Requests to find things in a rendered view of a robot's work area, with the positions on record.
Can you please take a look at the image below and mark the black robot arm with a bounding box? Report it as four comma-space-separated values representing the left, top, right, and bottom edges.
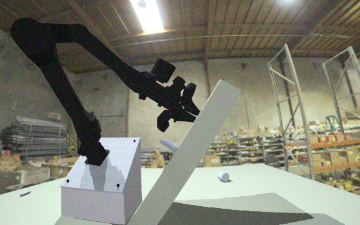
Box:
10, 17, 186, 166

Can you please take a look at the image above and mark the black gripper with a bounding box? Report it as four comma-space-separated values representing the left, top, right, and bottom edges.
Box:
154, 83, 200, 133

